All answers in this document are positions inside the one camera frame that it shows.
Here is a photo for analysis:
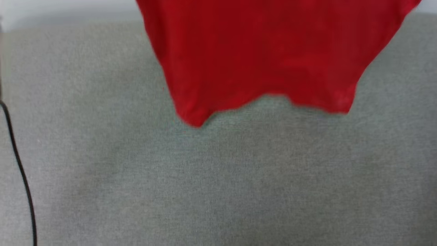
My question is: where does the red and white jersey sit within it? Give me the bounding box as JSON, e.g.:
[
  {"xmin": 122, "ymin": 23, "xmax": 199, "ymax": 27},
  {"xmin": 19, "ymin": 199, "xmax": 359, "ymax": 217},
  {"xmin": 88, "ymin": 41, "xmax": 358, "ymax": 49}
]
[{"xmin": 136, "ymin": 0, "xmax": 422, "ymax": 128}]

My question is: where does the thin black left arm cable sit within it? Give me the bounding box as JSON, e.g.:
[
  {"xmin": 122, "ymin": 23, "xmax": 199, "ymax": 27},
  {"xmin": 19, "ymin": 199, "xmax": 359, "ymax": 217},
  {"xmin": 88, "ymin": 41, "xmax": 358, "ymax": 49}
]
[{"xmin": 0, "ymin": 100, "xmax": 38, "ymax": 246}]

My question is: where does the grey fabric sofa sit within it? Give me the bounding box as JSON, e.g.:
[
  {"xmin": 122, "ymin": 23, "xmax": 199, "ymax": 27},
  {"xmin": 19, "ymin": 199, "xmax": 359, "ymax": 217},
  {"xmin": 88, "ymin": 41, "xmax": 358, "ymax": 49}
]
[{"xmin": 0, "ymin": 13, "xmax": 437, "ymax": 246}]

